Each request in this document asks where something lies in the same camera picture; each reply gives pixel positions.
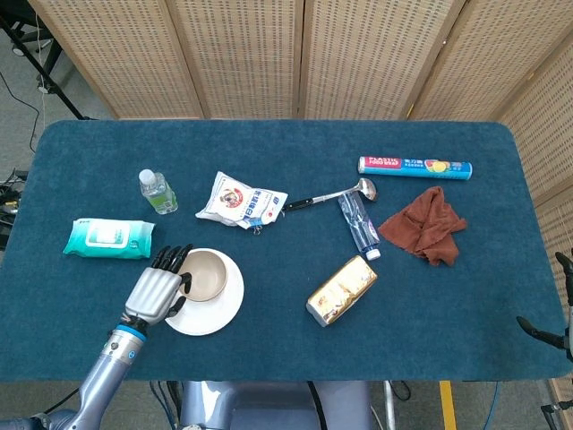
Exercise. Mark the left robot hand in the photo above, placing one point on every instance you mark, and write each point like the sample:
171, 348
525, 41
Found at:
150, 291

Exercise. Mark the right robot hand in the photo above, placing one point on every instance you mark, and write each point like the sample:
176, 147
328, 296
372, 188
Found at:
555, 313

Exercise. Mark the small beige bowl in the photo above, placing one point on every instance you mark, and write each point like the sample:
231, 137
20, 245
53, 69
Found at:
207, 275

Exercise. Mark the white round saucer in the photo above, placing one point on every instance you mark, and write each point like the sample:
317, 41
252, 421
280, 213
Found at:
215, 309

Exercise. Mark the robot base body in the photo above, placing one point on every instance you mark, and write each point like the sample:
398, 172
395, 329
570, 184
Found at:
273, 405

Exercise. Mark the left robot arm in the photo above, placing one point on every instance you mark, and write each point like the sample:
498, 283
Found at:
105, 363

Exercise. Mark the teal wet wipes pack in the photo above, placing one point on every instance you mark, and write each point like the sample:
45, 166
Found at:
108, 238

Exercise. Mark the clear bottle green label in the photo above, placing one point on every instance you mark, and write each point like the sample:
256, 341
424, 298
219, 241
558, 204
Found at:
157, 191

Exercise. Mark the white printed food bag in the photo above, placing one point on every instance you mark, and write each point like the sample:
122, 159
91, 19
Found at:
239, 201

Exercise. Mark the blue table cloth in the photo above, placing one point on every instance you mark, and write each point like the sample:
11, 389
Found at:
286, 349

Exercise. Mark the brown cloth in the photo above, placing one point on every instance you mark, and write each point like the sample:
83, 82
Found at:
425, 228

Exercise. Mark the gold foil package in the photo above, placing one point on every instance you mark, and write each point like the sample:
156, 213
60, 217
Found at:
342, 290

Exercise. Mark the plastic food wrap box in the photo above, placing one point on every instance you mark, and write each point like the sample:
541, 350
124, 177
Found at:
414, 168

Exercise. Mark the clear water bottle blue label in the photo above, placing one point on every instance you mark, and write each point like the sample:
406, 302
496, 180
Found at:
358, 224

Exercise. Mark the black tripod stand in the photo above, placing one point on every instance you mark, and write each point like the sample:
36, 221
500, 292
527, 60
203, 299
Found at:
40, 67

